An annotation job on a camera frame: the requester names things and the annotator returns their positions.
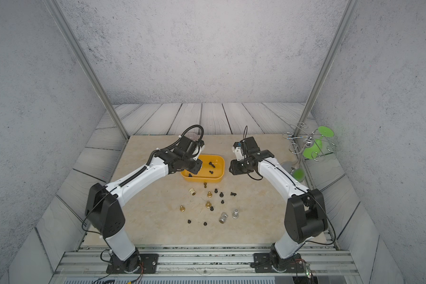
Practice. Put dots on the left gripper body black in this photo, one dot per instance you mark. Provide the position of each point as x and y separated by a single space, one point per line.
191 164

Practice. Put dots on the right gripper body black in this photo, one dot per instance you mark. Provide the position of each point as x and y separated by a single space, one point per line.
241 167

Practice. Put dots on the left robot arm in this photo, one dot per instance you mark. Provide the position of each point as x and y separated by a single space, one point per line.
104 208

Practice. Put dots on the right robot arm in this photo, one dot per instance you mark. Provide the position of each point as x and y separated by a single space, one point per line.
305 214

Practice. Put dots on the yellow plastic storage box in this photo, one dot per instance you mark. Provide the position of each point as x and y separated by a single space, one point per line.
203 175

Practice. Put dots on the silver rook chess piece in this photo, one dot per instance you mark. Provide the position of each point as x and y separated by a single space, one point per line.
223 218

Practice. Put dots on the metal cup tree stand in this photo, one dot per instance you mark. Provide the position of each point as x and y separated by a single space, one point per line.
307 144

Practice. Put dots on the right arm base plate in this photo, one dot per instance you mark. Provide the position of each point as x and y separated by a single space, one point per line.
272 263

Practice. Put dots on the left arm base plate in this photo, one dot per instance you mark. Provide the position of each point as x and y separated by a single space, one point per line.
137 263

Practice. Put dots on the right aluminium frame post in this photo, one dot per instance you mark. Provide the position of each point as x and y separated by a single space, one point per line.
333 49

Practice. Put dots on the aluminium frame post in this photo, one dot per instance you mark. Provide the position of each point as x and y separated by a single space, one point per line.
66 31
333 49

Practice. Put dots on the left aluminium frame post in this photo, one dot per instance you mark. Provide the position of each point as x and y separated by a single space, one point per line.
66 31

